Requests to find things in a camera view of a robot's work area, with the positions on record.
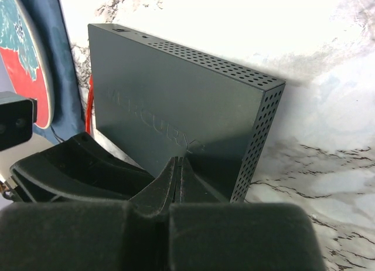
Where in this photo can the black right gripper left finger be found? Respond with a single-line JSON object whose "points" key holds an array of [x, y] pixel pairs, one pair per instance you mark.
{"points": [[100, 235]]}

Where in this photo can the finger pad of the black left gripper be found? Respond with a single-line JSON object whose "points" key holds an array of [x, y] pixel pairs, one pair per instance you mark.
{"points": [[78, 169]]}

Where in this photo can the black right gripper right finger pad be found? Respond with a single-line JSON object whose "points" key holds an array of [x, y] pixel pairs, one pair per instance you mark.
{"points": [[204, 235]]}

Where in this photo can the black network switch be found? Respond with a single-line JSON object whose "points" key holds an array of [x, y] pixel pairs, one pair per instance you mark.
{"points": [[155, 99]]}

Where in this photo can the red and teal plate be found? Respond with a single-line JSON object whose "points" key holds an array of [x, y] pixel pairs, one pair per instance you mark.
{"points": [[23, 54]]}

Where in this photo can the blue placemat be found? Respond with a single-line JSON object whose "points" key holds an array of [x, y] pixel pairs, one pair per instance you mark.
{"points": [[68, 114]]}

